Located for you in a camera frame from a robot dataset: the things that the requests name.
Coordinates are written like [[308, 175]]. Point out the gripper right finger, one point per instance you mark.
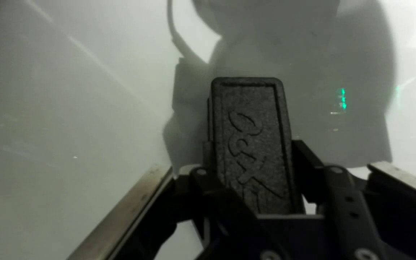
[[341, 202]]

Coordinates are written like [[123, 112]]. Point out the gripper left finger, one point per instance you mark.
[[215, 202]]

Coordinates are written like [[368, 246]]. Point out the black whiteboard eraser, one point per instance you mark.
[[253, 144]]

